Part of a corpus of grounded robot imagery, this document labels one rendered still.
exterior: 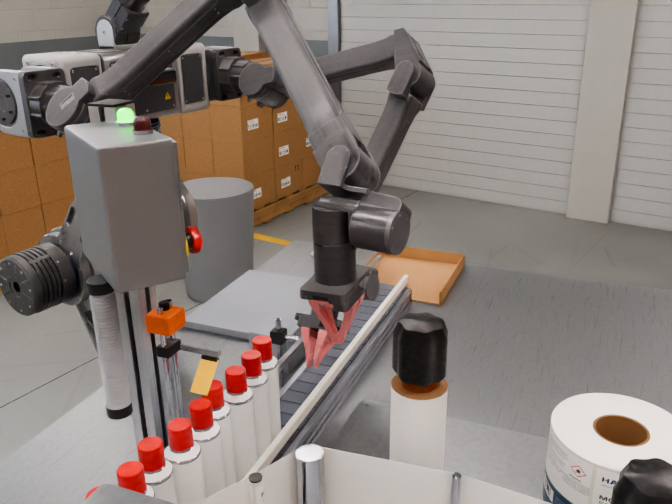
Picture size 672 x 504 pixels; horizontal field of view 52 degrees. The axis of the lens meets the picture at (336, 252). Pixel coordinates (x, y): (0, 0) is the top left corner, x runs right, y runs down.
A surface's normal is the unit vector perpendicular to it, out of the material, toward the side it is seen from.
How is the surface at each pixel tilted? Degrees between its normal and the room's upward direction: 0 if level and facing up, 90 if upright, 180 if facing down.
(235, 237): 94
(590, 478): 90
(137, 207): 90
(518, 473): 0
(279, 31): 51
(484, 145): 90
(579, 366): 0
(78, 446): 0
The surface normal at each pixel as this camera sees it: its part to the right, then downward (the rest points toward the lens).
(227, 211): 0.48, 0.37
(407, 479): -0.31, 0.35
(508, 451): -0.01, -0.93
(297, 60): -0.41, -0.33
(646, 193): -0.55, 0.31
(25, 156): 0.85, 0.18
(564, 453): -0.95, 0.13
